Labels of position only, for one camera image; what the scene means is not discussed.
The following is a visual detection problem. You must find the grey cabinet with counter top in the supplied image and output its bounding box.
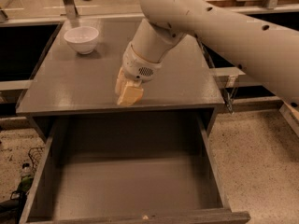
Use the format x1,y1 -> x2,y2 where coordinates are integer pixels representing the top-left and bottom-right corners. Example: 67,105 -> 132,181
16,15 -> 225,142

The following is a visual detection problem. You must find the black wire basket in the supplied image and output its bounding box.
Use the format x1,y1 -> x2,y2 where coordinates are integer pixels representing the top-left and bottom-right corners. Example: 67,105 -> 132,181
28,147 -> 44,172

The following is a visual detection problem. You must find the white ceramic bowl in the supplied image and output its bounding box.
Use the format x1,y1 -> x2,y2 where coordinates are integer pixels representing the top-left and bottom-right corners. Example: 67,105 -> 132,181
64,26 -> 99,54

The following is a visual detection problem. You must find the green plastic bottle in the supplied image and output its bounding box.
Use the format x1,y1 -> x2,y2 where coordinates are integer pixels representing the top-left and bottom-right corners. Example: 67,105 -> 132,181
17,162 -> 34,193

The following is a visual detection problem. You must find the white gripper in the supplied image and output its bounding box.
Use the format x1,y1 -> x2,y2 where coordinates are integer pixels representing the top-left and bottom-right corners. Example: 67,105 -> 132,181
115,43 -> 162,106

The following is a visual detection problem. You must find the metal post left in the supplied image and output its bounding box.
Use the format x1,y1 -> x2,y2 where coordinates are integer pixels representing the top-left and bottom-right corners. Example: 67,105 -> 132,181
63,0 -> 78,20

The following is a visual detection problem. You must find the open grey top drawer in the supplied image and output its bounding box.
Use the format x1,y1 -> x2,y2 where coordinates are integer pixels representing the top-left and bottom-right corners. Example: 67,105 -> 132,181
19,115 -> 251,224

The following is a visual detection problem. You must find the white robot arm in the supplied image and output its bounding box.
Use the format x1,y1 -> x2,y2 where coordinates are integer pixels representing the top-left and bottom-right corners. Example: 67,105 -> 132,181
115,0 -> 299,108

